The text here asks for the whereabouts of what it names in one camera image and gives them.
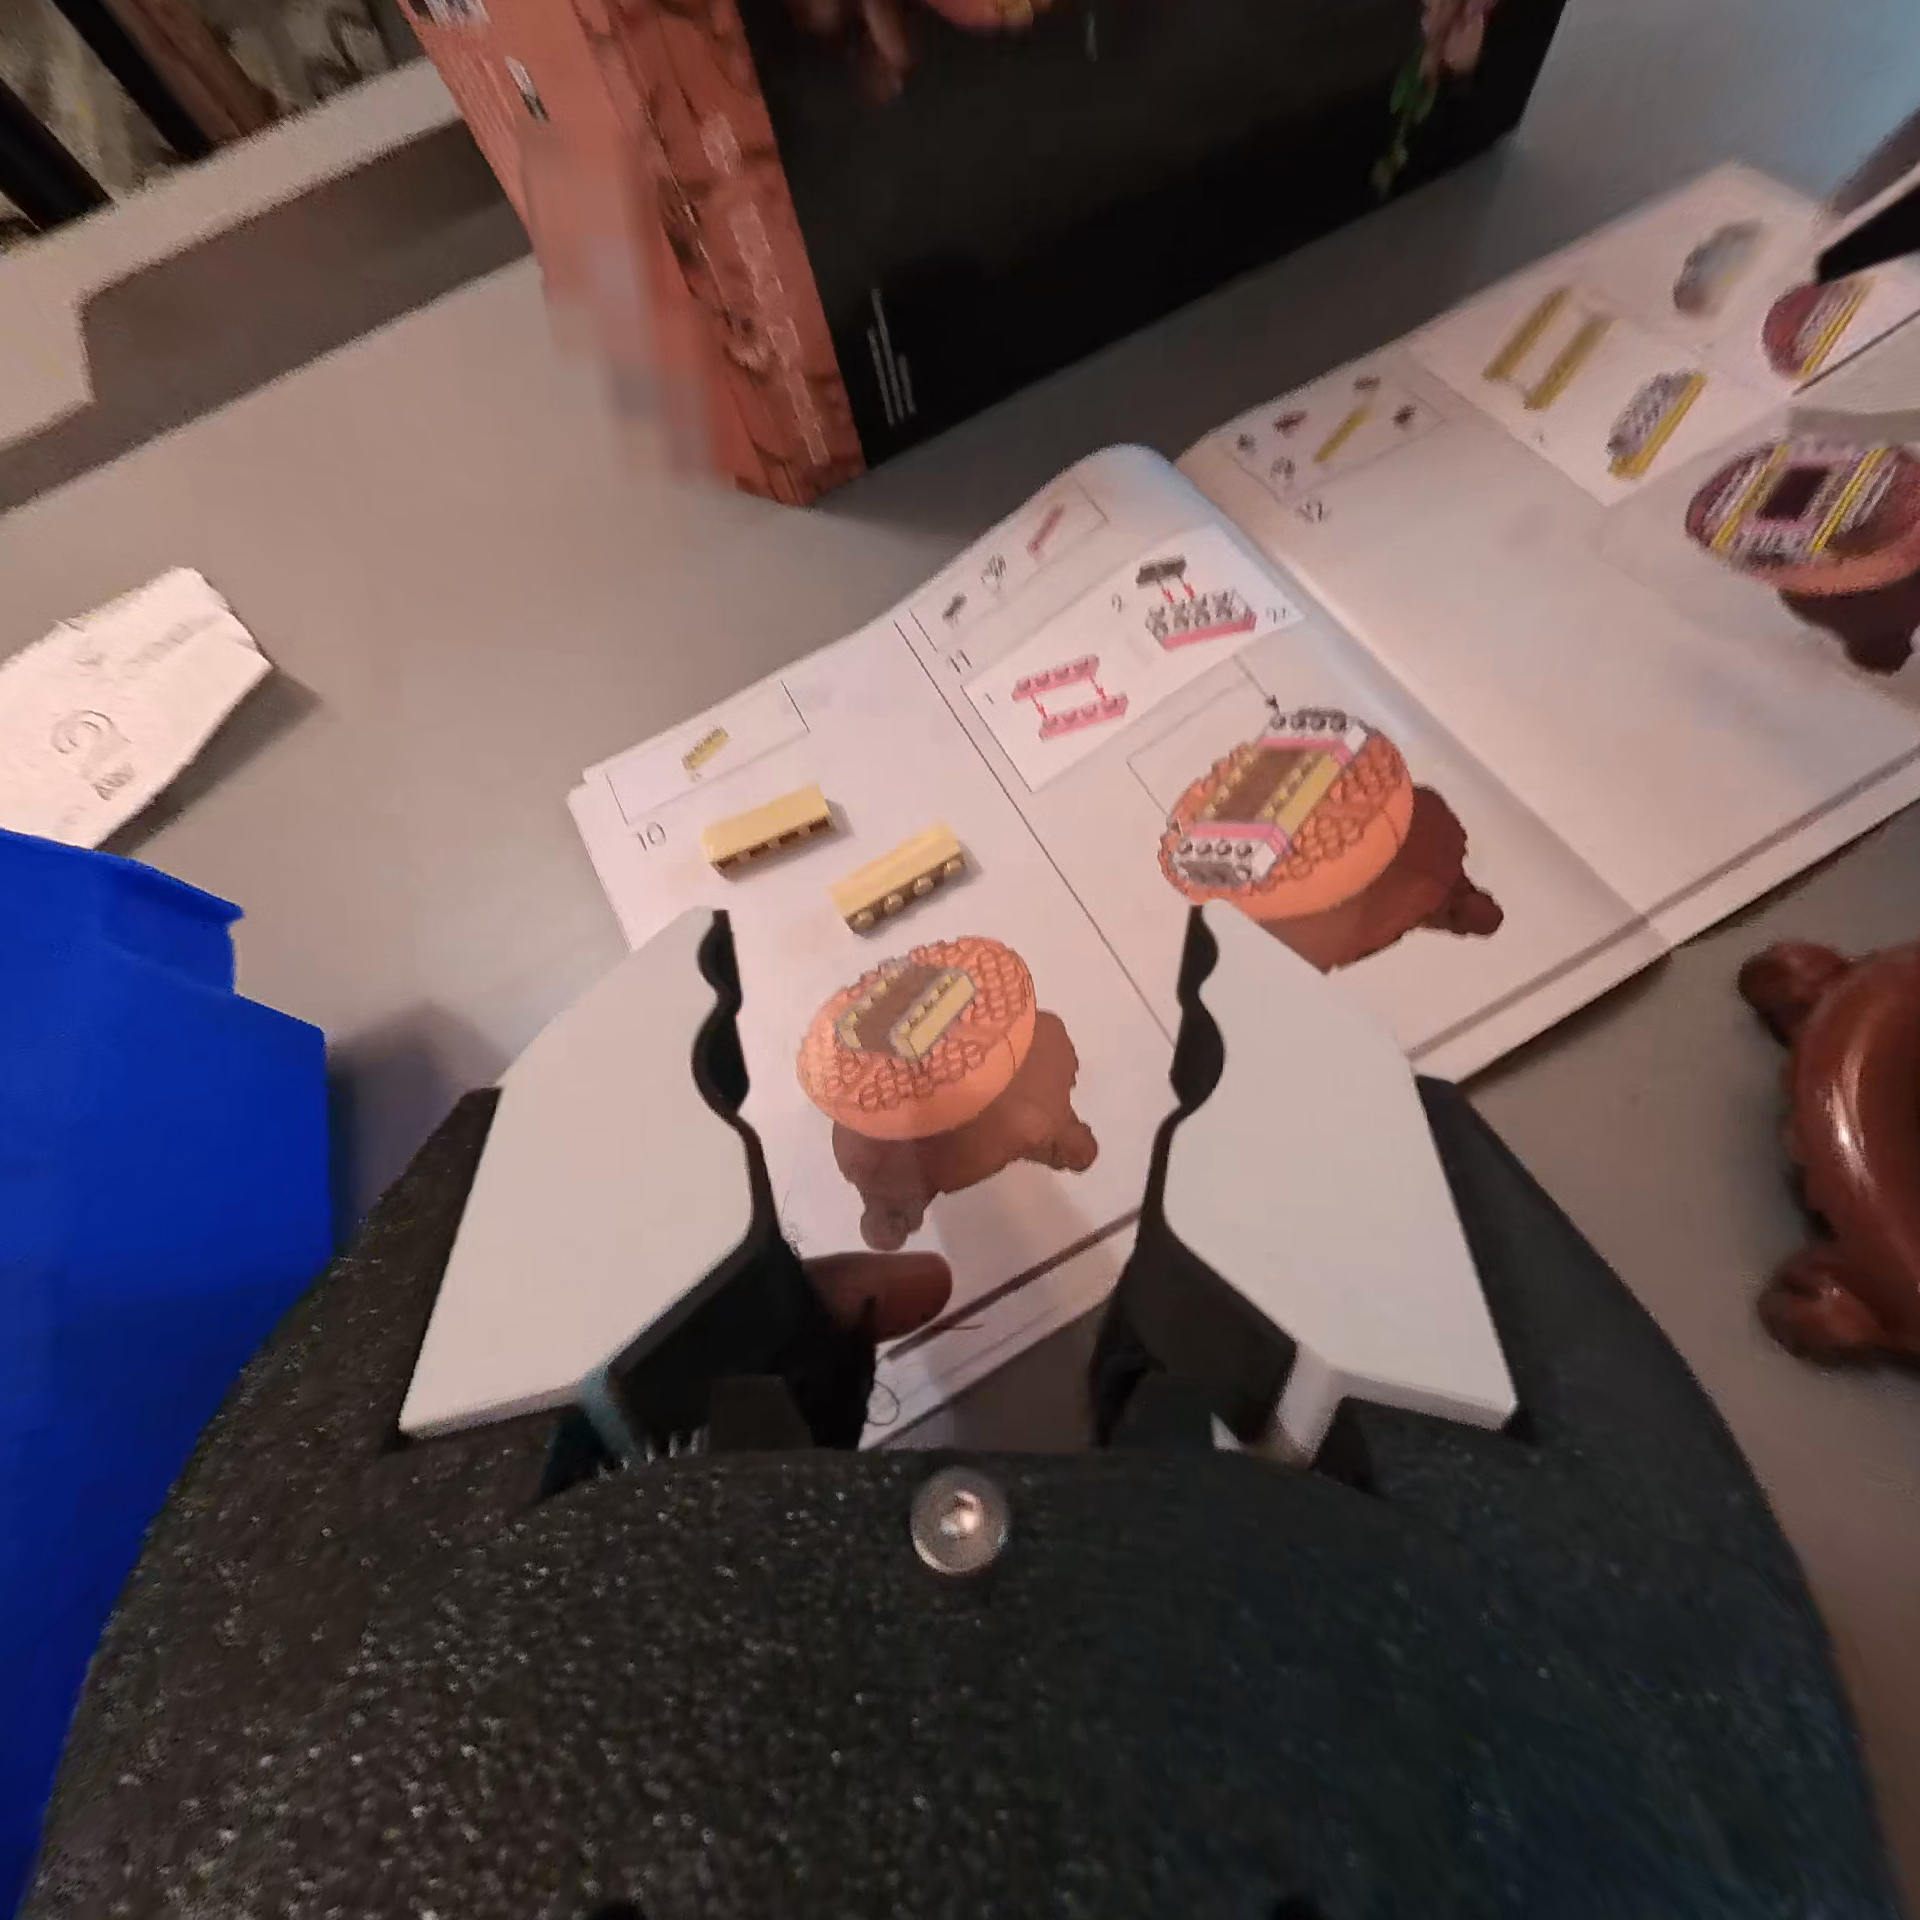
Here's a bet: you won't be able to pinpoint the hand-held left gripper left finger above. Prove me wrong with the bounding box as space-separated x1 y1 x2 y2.
399 910 790 1443

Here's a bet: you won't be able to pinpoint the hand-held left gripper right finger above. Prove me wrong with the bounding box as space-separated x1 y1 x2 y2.
1095 901 1518 1461

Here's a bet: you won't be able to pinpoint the tan brick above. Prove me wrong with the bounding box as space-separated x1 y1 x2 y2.
703 783 836 880
833 826 971 934

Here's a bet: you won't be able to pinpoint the grey desk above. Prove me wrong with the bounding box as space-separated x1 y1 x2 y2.
0 0 1920 1800

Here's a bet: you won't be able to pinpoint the person's left hand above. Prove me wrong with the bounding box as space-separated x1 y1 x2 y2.
804 1255 955 1352

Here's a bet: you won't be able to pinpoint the blue plastic bin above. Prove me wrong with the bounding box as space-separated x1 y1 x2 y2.
0 831 338 1893

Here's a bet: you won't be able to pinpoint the open building instruction booklet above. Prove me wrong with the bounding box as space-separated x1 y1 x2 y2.
571 166 1920 1450

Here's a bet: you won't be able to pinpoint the white paper bag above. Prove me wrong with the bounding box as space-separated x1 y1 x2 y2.
0 572 273 851

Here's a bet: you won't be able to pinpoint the dark building set box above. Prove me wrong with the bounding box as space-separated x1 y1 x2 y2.
407 0 1567 504

